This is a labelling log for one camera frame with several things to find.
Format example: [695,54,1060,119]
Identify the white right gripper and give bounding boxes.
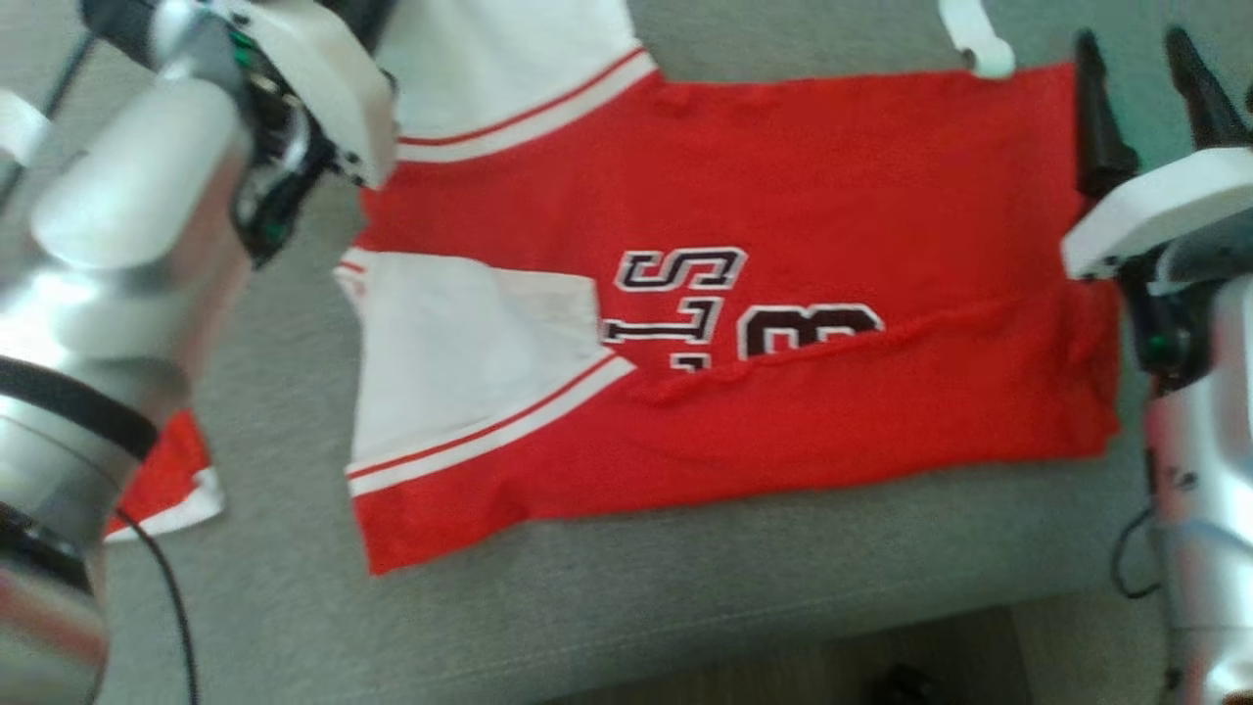
[1060,26,1253,395]

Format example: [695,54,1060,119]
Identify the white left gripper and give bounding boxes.
[223,0,399,267]

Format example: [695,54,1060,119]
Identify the red and white jersey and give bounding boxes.
[103,0,1124,579]

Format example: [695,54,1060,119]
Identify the large grey sofa ottoman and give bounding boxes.
[0,0,1253,705]

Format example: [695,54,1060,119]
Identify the white cable clip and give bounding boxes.
[0,88,50,167]

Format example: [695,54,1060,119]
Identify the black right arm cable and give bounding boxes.
[1110,446,1168,601]

